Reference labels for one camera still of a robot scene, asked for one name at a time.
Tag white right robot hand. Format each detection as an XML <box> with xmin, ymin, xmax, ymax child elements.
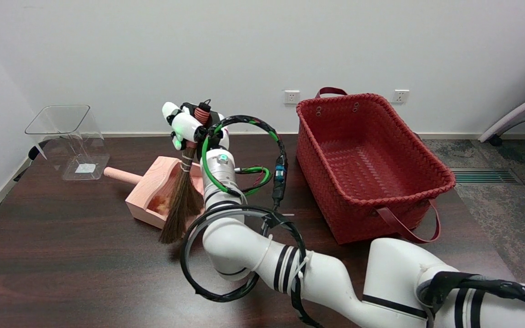
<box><xmin>161</xmin><ymin>101</ymin><xmax>232</xmax><ymax>151</ymax></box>

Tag brown straw hand broom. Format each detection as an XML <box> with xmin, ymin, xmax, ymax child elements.
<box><xmin>159</xmin><ymin>101</ymin><xmax>213</xmax><ymax>245</ymax></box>

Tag wooden dustpan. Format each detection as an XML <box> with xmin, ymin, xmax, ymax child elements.
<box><xmin>103</xmin><ymin>156</ymin><xmax>206</xmax><ymax>230</ymax></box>

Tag clear acrylic container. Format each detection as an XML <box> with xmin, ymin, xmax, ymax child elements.
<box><xmin>25</xmin><ymin>105</ymin><xmax>111</xmax><ymax>181</ymax></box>

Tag black stand foot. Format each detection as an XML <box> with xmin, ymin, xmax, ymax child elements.
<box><xmin>14</xmin><ymin>146</ymin><xmax>50</xmax><ymax>183</ymax></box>

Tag red woven basket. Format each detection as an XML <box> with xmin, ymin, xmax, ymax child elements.
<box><xmin>296</xmin><ymin>87</ymin><xmax>457</xmax><ymax>245</ymax></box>

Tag metal floor vent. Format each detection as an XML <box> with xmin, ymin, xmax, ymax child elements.
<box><xmin>449</xmin><ymin>168</ymin><xmax>523</xmax><ymax>184</ymax></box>

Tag office chair base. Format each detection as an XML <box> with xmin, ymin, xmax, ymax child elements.
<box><xmin>478</xmin><ymin>86</ymin><xmax>525</xmax><ymax>206</ymax></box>

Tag green cable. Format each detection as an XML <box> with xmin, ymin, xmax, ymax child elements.
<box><xmin>201</xmin><ymin>129</ymin><xmax>273</xmax><ymax>197</ymax></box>

